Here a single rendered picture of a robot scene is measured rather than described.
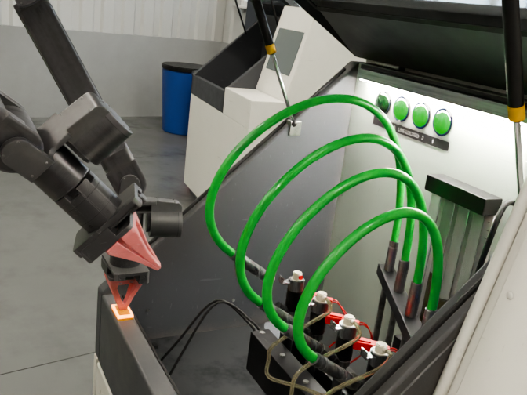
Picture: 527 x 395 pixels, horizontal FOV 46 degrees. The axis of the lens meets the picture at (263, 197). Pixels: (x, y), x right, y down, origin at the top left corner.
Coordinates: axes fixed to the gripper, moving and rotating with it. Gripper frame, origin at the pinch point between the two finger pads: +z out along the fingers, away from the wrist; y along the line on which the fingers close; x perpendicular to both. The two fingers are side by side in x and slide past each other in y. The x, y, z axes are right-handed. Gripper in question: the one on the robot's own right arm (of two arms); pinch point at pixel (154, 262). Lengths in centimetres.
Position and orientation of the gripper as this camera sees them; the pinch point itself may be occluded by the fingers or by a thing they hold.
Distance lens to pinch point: 82.9
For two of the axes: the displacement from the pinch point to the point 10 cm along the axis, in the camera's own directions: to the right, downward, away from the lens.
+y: 7.6, -6.5, -0.7
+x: -2.0, -3.3, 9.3
